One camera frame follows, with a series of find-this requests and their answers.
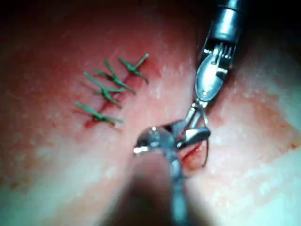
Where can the dark left arm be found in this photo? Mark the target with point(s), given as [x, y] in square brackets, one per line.
[227, 21]

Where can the curved steel needle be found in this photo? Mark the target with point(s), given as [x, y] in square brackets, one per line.
[208, 143]

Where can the tissue pad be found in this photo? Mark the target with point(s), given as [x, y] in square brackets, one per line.
[70, 164]

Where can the right arm needle driver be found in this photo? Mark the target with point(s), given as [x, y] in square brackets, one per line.
[155, 140]

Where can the right arm needle driver jaw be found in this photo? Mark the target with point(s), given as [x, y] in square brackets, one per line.
[179, 129]
[195, 136]

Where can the left arm needle driver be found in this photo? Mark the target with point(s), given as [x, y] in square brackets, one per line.
[209, 77]

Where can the left arm needle driver jaw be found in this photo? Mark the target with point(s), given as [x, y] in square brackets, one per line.
[190, 118]
[198, 117]

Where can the blue stitching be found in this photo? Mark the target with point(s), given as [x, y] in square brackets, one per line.
[105, 90]

